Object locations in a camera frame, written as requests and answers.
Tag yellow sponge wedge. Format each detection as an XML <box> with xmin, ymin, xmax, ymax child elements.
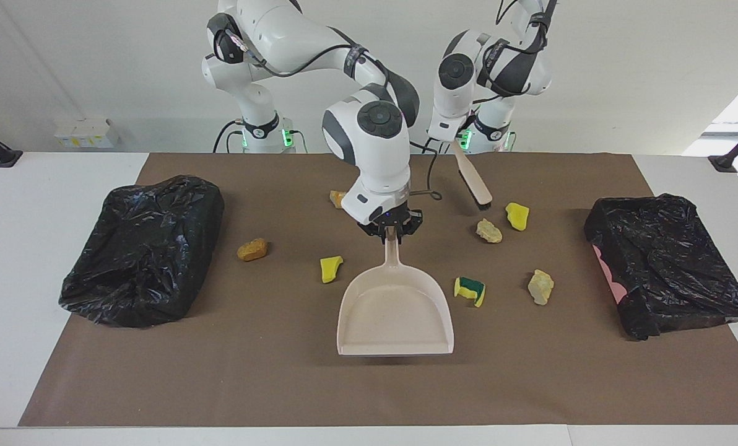
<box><xmin>319</xmin><ymin>255</ymin><xmax>344</xmax><ymax>284</ymax></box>

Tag cream ribbed foam chunk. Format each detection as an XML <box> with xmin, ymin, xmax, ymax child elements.
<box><xmin>475</xmin><ymin>218</ymin><xmax>503</xmax><ymax>244</ymax></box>

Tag beige hand brush black bristles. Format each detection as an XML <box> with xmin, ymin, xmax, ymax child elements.
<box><xmin>451</xmin><ymin>141</ymin><xmax>493</xmax><ymax>211</ymax></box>

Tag beige plastic dustpan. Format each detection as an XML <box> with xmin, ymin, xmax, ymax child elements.
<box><xmin>336</xmin><ymin>226</ymin><xmax>455</xmax><ymax>357</ymax></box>

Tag green and yellow sponge piece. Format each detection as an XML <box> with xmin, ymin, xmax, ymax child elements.
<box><xmin>454</xmin><ymin>276</ymin><xmax>487</xmax><ymax>308</ymax></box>

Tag bright yellow foam block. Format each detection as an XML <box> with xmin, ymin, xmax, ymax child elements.
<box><xmin>505</xmin><ymin>202</ymin><xmax>530</xmax><ymax>232</ymax></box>

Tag orange-brown foam cylinder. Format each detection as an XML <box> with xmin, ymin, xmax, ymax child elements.
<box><xmin>237</xmin><ymin>238</ymin><xmax>269</xmax><ymax>262</ymax></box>

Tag pale beige foam chunk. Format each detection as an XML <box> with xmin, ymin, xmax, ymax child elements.
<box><xmin>527</xmin><ymin>269</ymin><xmax>555</xmax><ymax>306</ymax></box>

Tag pink plastic bin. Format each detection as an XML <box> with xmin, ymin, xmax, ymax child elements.
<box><xmin>594</xmin><ymin>245</ymin><xmax>631</xmax><ymax>305</ymax></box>

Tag crumpled black trash bag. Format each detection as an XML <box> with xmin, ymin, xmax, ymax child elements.
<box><xmin>58</xmin><ymin>175</ymin><xmax>225</xmax><ymax>329</ymax></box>

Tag black bag over pink bin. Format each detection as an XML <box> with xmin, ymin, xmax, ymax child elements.
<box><xmin>583</xmin><ymin>193</ymin><xmax>738</xmax><ymax>341</ymax></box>

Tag brown paper table mat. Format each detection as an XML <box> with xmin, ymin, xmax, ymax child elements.
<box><xmin>18</xmin><ymin>152</ymin><xmax>738</xmax><ymax>428</ymax></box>

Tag white cardboard box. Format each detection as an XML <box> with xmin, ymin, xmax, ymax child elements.
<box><xmin>53</xmin><ymin>118</ymin><xmax>120</xmax><ymax>149</ymax></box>

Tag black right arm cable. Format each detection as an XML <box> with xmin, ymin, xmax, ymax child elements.
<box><xmin>220</xmin><ymin>31</ymin><xmax>444</xmax><ymax>202</ymax></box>

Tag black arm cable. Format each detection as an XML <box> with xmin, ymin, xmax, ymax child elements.
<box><xmin>220</xmin><ymin>31</ymin><xmax>444</xmax><ymax>202</ymax></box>
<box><xmin>468</xmin><ymin>0</ymin><xmax>558</xmax><ymax>106</ymax></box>

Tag black base power cable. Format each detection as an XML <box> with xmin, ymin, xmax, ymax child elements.
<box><xmin>213</xmin><ymin>120</ymin><xmax>246</xmax><ymax>154</ymax></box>

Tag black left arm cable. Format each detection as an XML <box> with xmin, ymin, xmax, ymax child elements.
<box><xmin>468</xmin><ymin>0</ymin><xmax>558</xmax><ymax>106</ymax></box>

